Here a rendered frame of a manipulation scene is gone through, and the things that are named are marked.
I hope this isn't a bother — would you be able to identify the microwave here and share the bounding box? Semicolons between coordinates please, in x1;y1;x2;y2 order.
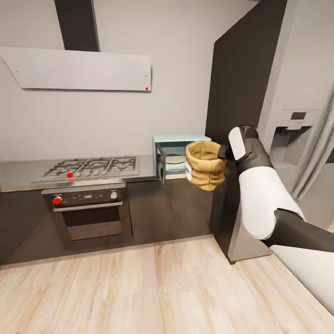
152;133;210;188

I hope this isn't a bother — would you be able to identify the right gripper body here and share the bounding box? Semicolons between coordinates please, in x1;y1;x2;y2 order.
218;144;235;161

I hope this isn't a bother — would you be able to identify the popcorn bag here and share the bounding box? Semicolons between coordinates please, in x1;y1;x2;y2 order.
185;140;227;191

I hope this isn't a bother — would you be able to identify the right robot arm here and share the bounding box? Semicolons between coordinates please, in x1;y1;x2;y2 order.
218;125;334;316

